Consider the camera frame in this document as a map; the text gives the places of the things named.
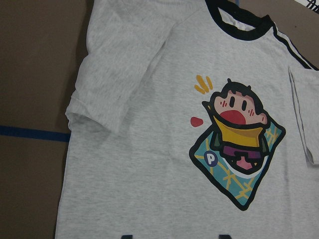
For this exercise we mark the grey cartoon print t-shirt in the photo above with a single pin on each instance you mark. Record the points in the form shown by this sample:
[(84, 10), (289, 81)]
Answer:
[(190, 119)]

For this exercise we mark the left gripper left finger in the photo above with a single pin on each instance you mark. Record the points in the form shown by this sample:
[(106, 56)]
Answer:
[(127, 236)]

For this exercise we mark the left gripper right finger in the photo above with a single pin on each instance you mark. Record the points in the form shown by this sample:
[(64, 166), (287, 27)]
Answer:
[(224, 236)]

